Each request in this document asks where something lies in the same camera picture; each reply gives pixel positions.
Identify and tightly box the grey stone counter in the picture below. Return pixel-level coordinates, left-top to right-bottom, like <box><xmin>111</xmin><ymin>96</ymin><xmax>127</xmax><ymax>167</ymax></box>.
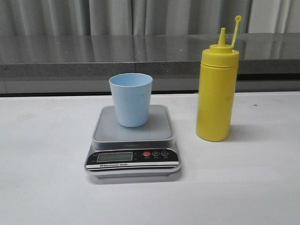
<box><xmin>0</xmin><ymin>33</ymin><xmax>300</xmax><ymax>96</ymax></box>

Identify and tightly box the light blue plastic cup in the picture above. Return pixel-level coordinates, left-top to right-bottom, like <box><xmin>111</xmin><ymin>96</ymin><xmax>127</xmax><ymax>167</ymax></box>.
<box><xmin>109</xmin><ymin>73</ymin><xmax>153</xmax><ymax>128</ymax></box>

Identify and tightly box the grey curtain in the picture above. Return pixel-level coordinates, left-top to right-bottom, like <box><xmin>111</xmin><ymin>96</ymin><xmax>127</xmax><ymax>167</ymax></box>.
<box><xmin>0</xmin><ymin>0</ymin><xmax>300</xmax><ymax>36</ymax></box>

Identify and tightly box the yellow squeeze bottle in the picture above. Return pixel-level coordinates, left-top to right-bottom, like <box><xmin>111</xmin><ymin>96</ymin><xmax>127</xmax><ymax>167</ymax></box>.
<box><xmin>196</xmin><ymin>15</ymin><xmax>242</xmax><ymax>142</ymax></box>

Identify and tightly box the silver digital kitchen scale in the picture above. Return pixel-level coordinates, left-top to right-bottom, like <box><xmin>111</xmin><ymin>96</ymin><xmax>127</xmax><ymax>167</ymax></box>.
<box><xmin>84</xmin><ymin>105</ymin><xmax>181</xmax><ymax>178</ymax></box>

